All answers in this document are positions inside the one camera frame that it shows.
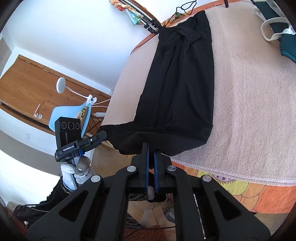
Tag black t-shirt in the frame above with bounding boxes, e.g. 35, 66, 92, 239
100, 11, 214, 156

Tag light blue chair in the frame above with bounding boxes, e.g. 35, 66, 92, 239
48, 103, 91, 136

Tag black ring light cable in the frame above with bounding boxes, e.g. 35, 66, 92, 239
130, 0, 198, 56

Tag left forearm dark sleeve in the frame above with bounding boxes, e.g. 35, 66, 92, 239
12, 178, 73, 225

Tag dark teal folded garment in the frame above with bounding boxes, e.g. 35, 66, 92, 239
252, 1, 295, 62

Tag white desk lamp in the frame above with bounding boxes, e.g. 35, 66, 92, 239
56, 77, 97, 107

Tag left white knit glove hand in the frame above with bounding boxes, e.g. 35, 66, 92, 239
61, 156, 92, 192

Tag beige fleece blanket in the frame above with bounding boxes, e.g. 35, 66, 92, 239
101, 0, 296, 187

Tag wooden door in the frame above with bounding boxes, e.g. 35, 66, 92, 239
1, 55, 110, 135

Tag orange floral bedsheet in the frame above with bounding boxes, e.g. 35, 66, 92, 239
131, 0, 296, 215

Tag folded silver tripod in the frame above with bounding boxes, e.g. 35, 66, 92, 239
119, 0, 162, 34

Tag colourful floral scarf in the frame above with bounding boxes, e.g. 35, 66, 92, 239
109, 0, 144, 26

